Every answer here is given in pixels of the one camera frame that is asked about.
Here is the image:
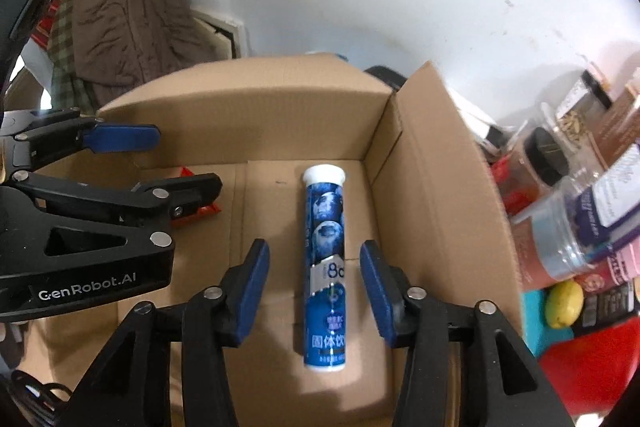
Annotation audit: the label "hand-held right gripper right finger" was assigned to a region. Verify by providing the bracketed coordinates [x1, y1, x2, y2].
[360, 240, 576, 427]

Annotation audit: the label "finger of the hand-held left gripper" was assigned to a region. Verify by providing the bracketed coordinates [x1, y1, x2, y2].
[0, 107, 161, 180]
[0, 172, 224, 253]

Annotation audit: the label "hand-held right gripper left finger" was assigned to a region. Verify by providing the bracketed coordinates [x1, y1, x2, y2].
[55, 238, 271, 427]

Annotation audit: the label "red orange snack packet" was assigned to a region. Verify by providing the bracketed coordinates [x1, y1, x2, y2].
[170, 166, 223, 228]

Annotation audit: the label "blue tablet tube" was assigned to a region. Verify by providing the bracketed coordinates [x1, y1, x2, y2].
[301, 164, 348, 373]

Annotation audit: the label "cardboard box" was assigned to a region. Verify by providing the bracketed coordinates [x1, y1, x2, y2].
[7, 54, 526, 427]

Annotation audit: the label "green plaid cloth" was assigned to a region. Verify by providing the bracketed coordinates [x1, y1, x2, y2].
[47, 0, 101, 112]

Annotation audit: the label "brown jacket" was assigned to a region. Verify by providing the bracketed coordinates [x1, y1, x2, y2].
[70, 0, 223, 98]

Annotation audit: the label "red striped cloth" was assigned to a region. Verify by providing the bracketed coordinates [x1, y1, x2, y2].
[30, 0, 68, 50]

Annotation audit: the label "clear jar brown contents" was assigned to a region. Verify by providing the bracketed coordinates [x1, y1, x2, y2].
[512, 172, 640, 290]

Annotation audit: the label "yellow green fruit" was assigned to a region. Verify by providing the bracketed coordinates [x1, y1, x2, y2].
[544, 281, 586, 328]

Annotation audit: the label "black object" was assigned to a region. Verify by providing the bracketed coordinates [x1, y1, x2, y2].
[362, 66, 408, 92]

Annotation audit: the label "small jar black lid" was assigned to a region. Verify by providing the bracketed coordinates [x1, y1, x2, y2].
[520, 127, 571, 188]

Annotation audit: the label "dark labelled packet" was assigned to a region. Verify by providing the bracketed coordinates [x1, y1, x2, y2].
[580, 282, 636, 333]

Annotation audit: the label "red canister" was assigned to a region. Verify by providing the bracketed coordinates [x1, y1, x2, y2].
[540, 322, 640, 427]

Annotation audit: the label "pink lidded canister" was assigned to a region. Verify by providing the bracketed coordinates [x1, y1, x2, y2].
[575, 242, 640, 293]

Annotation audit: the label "clear jar with seeds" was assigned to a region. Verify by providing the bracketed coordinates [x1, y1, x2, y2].
[542, 69, 613, 152]

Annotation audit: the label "black cable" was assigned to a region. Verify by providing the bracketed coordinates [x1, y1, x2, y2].
[10, 369, 71, 413]

